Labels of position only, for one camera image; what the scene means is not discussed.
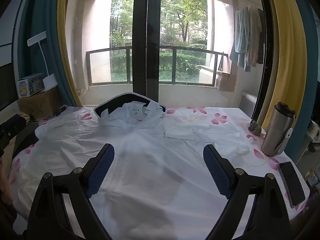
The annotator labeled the floral bed sheet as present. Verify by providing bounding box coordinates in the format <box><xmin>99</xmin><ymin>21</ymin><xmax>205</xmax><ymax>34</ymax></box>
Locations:
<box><xmin>10</xmin><ymin>105</ymin><xmax>310</xmax><ymax>240</ymax></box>

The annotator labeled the light blue hanging garment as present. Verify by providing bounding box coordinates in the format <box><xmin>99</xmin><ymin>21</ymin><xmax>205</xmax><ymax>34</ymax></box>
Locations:
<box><xmin>229</xmin><ymin>5</ymin><xmax>250</xmax><ymax>73</ymax></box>

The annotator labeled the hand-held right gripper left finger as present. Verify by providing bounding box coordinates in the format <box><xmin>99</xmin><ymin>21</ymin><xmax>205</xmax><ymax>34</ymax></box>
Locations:
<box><xmin>24</xmin><ymin>143</ymin><xmax>115</xmax><ymax>240</ymax></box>

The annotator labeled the black smartphone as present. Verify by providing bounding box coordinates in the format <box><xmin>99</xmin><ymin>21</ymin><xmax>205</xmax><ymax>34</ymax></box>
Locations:
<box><xmin>277</xmin><ymin>161</ymin><xmax>306</xmax><ymax>208</ymax></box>

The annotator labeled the balcony railing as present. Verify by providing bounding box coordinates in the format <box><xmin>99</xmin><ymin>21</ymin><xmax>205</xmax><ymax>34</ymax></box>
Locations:
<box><xmin>86</xmin><ymin>46</ymin><xmax>229</xmax><ymax>84</ymax></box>

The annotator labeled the stainless steel tumbler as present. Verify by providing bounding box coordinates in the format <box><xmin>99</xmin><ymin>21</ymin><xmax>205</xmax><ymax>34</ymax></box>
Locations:
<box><xmin>261</xmin><ymin>102</ymin><xmax>296</xmax><ymax>157</ymax></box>

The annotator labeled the brown cardboard box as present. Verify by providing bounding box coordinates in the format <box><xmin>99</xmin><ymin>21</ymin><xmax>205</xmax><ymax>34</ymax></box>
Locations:
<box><xmin>17</xmin><ymin>87</ymin><xmax>63</xmax><ymax>120</ymax></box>

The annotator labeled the teal curtain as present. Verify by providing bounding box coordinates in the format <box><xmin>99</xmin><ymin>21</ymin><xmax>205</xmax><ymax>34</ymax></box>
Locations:
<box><xmin>16</xmin><ymin>0</ymin><xmax>78</xmax><ymax>108</ymax></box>
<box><xmin>287</xmin><ymin>0</ymin><xmax>315</xmax><ymax>163</ymax></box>

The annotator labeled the white jacket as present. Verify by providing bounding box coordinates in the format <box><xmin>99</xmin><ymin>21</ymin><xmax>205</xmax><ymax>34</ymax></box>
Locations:
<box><xmin>35</xmin><ymin>101</ymin><xmax>250</xmax><ymax>240</ymax></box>

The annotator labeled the beige hanging garment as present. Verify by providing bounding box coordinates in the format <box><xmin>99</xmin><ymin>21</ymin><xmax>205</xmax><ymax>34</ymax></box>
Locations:
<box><xmin>246</xmin><ymin>6</ymin><xmax>262</xmax><ymax>68</ymax></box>

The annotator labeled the white grille unit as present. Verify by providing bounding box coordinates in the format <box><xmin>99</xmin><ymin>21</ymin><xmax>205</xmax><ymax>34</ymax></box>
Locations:
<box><xmin>239</xmin><ymin>91</ymin><xmax>258</xmax><ymax>117</ymax></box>

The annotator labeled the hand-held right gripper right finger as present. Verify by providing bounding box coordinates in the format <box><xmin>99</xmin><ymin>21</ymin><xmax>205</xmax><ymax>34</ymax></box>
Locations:
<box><xmin>203</xmin><ymin>144</ymin><xmax>293</xmax><ymax>240</ymax></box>

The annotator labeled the balcony cardboard box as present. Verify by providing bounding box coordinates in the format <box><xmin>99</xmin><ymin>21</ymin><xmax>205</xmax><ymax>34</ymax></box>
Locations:
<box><xmin>215</xmin><ymin>70</ymin><xmax>237</xmax><ymax>92</ymax></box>

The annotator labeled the black door frame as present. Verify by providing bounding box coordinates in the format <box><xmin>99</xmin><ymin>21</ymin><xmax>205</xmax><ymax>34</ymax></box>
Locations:
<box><xmin>251</xmin><ymin>0</ymin><xmax>274</xmax><ymax>120</ymax></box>
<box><xmin>133</xmin><ymin>0</ymin><xmax>162</xmax><ymax>103</ymax></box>

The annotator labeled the white-rimmed black chair back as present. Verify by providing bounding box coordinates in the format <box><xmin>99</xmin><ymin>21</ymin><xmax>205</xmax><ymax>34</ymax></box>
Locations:
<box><xmin>94</xmin><ymin>92</ymin><xmax>167</xmax><ymax>119</ymax></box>

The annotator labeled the white desk lamp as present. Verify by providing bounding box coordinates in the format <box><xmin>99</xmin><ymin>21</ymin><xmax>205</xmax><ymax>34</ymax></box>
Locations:
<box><xmin>27</xmin><ymin>31</ymin><xmax>58</xmax><ymax>89</ymax></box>

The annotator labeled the small grey figurine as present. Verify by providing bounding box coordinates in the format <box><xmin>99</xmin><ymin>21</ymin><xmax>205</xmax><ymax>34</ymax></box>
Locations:
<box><xmin>248</xmin><ymin>120</ymin><xmax>262</xmax><ymax>137</ymax></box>

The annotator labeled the yellow curtain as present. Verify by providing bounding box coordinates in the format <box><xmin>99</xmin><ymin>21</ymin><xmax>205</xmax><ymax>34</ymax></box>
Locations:
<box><xmin>257</xmin><ymin>0</ymin><xmax>308</xmax><ymax>135</ymax></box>

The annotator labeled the cartoon printed box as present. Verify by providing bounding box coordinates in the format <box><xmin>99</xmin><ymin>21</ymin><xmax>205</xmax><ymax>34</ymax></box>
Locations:
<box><xmin>17</xmin><ymin>73</ymin><xmax>45</xmax><ymax>98</ymax></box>

